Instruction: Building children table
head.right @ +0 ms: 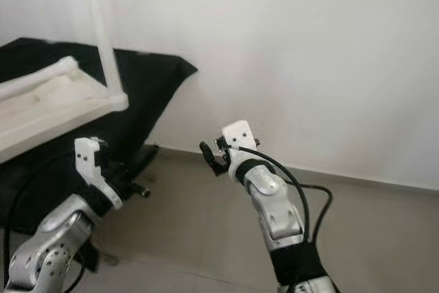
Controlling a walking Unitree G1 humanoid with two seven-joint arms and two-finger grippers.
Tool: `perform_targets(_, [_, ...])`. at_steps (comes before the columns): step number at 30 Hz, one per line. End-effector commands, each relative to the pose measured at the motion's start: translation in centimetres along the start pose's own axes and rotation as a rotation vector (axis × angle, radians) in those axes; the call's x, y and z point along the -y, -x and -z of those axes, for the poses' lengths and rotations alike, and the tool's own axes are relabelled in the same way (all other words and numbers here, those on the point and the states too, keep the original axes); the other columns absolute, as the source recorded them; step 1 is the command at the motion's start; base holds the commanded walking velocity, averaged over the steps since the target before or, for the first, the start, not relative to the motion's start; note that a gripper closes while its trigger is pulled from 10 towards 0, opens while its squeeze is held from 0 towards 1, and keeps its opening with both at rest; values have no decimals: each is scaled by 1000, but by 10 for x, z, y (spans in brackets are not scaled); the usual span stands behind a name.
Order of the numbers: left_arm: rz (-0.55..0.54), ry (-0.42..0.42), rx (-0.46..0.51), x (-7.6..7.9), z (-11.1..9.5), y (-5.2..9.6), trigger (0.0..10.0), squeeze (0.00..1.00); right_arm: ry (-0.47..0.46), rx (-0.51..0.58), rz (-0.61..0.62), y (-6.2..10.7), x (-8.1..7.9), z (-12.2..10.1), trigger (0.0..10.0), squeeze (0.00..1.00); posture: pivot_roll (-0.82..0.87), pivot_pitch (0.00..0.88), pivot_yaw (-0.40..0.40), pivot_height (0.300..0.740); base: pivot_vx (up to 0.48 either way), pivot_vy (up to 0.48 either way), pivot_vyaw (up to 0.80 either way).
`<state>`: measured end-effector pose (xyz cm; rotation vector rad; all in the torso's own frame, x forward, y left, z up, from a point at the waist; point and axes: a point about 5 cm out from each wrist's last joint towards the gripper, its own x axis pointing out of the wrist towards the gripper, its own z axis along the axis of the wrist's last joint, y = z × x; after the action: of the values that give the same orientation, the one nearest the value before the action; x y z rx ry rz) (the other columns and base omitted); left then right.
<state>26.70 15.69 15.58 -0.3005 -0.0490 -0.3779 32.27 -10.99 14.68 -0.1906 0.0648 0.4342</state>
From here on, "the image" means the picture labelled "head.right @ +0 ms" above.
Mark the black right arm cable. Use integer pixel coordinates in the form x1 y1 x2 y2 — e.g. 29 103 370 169
230 145 333 246

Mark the white plastic table top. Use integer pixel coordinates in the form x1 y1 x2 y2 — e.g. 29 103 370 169
0 70 130 165

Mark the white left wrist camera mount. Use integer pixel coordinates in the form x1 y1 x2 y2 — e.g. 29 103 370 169
74 137 123 210

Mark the black tablecloth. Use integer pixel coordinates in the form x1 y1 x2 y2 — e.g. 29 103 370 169
0 38 198 235

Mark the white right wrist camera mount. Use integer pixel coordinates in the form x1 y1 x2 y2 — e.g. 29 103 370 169
221 120 258 180

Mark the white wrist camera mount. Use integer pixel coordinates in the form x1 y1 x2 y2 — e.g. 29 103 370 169
221 120 258 180
74 137 123 210

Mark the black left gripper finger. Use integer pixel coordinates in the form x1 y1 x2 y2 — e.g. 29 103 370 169
120 145 159 174

